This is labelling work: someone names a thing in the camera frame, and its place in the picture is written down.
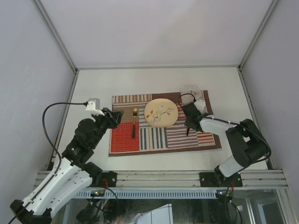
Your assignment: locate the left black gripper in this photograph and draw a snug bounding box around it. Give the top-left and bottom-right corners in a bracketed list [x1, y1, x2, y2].
[90, 107, 124, 148]

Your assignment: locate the clear glass cup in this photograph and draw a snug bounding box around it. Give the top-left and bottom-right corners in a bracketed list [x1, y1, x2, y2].
[180, 84, 203, 104]

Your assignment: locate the dark handled fork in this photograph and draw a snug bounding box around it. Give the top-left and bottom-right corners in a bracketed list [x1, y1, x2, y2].
[132, 107, 138, 139]

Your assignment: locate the round wooden plate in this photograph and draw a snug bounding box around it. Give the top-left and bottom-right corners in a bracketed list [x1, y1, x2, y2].
[144, 98, 178, 127]

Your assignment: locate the patchwork striped placemat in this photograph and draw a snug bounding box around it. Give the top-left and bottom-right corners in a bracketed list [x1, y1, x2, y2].
[109, 92, 221, 157]

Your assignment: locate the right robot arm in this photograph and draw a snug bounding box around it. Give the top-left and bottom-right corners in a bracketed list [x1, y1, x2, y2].
[179, 101, 271, 186]

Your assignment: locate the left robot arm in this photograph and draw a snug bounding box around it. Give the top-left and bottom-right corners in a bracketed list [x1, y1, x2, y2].
[10, 108, 124, 224]

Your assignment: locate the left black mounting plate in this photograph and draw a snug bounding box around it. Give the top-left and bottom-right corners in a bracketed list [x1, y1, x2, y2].
[100, 171, 117, 188]

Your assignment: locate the black mounting plate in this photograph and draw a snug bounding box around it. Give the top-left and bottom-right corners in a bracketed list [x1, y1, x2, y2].
[199, 172, 243, 187]
[100, 171, 117, 188]

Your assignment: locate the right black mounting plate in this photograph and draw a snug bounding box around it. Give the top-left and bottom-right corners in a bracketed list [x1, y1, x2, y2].
[199, 172, 243, 187]

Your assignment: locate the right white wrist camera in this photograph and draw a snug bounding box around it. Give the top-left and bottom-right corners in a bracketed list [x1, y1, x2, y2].
[194, 99, 206, 114]

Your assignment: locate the perforated blue cable tray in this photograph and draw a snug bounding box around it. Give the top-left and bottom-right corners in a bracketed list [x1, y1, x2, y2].
[73, 189, 217, 199]

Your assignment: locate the aluminium front rail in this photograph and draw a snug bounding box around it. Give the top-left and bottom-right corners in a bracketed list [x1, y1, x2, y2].
[114, 170, 288, 189]

